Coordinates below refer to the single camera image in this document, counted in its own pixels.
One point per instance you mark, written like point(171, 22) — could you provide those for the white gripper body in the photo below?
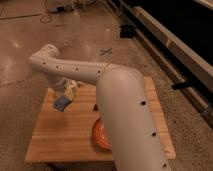
point(67, 88)

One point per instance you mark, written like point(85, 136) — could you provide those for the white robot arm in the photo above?
point(124, 108)

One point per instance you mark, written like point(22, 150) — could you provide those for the wooden board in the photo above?
point(67, 136)

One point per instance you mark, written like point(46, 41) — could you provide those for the orange bowl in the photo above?
point(99, 135)

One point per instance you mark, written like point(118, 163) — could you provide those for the black box on floor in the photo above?
point(127, 31)

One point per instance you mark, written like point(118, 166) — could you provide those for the white equipment base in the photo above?
point(55, 6)

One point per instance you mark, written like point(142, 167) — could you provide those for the black bracket on rail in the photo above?
point(182, 85)

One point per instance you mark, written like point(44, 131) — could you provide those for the long metal rail beam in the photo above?
point(183, 31)

